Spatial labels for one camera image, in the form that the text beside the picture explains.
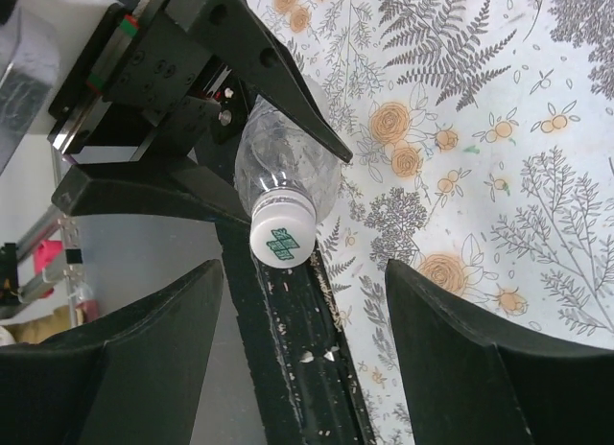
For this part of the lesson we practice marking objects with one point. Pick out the clear bottle white cap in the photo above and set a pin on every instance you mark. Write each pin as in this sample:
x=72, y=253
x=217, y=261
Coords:
x=287, y=182

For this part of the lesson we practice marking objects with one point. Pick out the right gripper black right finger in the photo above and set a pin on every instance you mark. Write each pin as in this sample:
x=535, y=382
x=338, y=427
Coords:
x=471, y=377

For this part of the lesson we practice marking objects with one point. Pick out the aluminium frame rail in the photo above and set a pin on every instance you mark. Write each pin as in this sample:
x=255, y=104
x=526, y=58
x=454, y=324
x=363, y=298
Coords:
x=54, y=239

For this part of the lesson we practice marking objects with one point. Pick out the floral tablecloth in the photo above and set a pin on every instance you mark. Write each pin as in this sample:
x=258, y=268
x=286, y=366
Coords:
x=482, y=133

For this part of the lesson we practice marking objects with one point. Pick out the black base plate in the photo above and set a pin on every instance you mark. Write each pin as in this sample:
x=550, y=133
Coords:
x=305, y=384

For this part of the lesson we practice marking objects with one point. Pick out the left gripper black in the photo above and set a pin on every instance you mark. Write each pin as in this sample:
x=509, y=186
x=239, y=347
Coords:
x=157, y=75

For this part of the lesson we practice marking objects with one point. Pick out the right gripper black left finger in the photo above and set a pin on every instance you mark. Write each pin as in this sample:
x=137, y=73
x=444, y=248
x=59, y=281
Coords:
x=133, y=376

